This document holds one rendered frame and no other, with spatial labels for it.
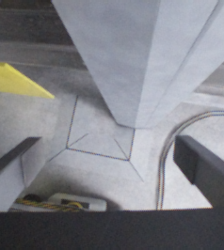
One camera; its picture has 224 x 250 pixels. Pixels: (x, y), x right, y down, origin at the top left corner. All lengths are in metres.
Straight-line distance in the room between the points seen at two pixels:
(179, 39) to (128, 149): 0.75
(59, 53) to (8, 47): 0.19
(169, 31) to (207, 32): 0.04
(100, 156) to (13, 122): 0.55
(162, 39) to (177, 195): 0.86
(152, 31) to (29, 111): 0.99
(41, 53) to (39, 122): 0.51
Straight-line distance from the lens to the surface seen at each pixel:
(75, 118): 0.96
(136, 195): 0.95
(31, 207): 0.72
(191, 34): 0.20
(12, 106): 1.18
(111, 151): 0.91
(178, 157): 0.16
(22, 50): 0.70
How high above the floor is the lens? 0.92
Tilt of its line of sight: 80 degrees down
